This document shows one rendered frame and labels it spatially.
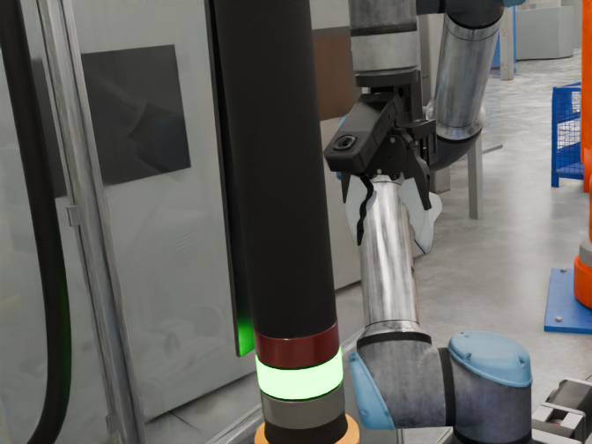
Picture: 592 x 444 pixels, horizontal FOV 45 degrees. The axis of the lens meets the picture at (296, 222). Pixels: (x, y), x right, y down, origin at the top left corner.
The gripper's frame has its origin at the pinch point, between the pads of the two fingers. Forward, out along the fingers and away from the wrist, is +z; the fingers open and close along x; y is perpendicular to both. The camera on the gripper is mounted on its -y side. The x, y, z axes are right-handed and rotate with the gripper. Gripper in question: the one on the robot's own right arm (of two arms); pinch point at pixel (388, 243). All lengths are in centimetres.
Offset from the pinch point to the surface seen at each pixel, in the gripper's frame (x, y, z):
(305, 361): -26, -52, -14
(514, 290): 111, 345, 148
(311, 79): -27, -50, -24
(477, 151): 195, 491, 88
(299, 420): -26, -52, -11
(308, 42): -27, -50, -25
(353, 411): 46, 56, 65
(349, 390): 46, 55, 59
